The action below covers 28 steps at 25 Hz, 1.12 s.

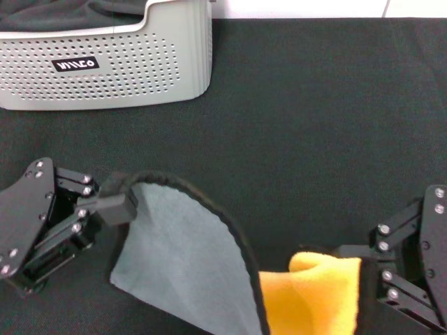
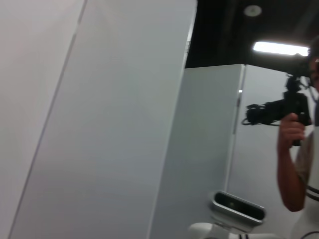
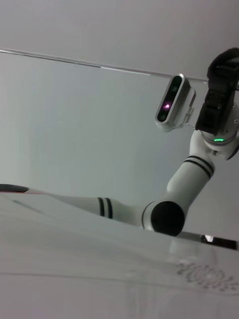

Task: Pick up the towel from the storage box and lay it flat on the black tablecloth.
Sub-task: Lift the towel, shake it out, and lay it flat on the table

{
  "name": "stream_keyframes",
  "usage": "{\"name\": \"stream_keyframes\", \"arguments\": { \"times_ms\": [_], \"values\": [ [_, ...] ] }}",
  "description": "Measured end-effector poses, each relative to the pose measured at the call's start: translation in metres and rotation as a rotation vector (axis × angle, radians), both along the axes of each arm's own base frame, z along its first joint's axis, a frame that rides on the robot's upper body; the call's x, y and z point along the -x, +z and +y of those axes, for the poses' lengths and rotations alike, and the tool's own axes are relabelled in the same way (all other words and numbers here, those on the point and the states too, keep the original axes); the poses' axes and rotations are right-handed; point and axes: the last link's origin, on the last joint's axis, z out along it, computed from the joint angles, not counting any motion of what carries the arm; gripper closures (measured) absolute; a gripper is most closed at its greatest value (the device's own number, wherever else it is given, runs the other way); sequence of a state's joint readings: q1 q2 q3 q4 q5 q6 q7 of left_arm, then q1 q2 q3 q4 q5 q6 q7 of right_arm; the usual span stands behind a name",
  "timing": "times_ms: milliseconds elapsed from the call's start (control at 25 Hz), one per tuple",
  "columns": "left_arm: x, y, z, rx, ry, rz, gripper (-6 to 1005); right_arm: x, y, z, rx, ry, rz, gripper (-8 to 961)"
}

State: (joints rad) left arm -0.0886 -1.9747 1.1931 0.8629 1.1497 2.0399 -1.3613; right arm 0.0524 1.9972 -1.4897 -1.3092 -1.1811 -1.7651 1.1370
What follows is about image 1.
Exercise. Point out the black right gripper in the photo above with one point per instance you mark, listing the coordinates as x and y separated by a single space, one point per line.
436 244

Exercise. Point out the black tablecloth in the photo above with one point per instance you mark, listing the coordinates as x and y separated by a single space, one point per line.
297 139

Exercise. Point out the grey and orange towel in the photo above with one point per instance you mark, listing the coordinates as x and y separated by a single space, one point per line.
181 251

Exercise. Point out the grey perforated storage box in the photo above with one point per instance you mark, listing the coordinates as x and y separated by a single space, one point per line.
192 52

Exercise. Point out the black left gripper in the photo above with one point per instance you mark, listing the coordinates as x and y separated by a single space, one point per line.
24 216

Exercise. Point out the dark grey cloth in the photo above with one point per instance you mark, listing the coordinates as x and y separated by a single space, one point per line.
52 14

